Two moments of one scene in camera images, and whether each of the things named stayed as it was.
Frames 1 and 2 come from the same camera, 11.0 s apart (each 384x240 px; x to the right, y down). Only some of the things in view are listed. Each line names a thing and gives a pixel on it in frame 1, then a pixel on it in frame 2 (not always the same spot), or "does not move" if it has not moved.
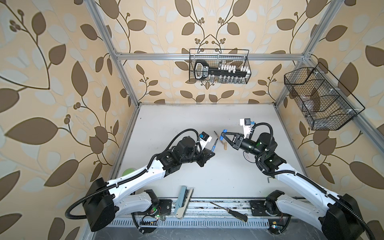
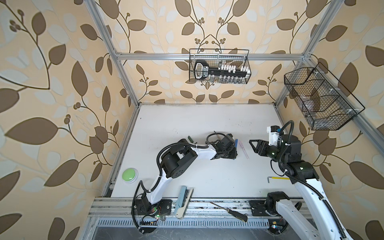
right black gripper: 233,143 to 263,144
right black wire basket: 322,105 does not move
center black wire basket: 219,69 does not move
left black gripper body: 202,157 to 231,152
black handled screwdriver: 239,216 does not move
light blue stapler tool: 185,196 does not move
